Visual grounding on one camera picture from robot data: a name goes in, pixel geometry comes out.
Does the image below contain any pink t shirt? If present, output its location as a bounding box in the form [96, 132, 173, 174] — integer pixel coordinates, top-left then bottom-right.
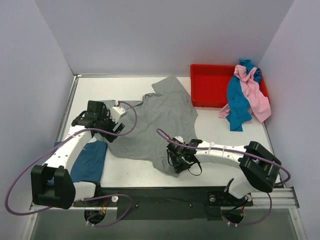
[218, 64, 272, 123]

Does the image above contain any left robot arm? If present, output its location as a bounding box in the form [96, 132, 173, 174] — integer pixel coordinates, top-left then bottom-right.
[30, 100, 126, 210]

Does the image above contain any teal t shirt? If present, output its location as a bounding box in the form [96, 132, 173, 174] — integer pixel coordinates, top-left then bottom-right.
[226, 59, 262, 132]

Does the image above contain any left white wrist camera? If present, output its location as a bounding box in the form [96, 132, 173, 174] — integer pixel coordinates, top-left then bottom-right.
[110, 106, 127, 123]

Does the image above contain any aluminium front rail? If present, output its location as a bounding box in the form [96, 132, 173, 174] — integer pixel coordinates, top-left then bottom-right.
[29, 185, 300, 210]

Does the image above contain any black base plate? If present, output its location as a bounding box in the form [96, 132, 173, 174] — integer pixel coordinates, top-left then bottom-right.
[74, 186, 253, 221]

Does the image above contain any folded dark blue t shirt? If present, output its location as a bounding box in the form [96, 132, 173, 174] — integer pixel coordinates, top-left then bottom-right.
[53, 139, 109, 183]

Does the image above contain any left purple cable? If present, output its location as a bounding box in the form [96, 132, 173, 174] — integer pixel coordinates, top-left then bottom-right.
[4, 99, 138, 228]

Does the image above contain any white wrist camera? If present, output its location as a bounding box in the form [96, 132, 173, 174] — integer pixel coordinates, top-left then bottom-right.
[110, 106, 127, 123]
[172, 136, 184, 144]

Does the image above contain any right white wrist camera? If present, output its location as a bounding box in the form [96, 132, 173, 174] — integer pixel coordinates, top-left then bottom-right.
[172, 136, 184, 144]

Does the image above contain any grey t shirt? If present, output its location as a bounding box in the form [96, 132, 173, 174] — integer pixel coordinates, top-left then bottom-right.
[108, 76, 198, 178]

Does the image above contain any red plastic bin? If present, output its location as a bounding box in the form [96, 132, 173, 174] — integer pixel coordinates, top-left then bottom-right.
[190, 64, 269, 107]

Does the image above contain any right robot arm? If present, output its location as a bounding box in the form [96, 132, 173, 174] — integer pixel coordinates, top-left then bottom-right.
[166, 137, 282, 205]

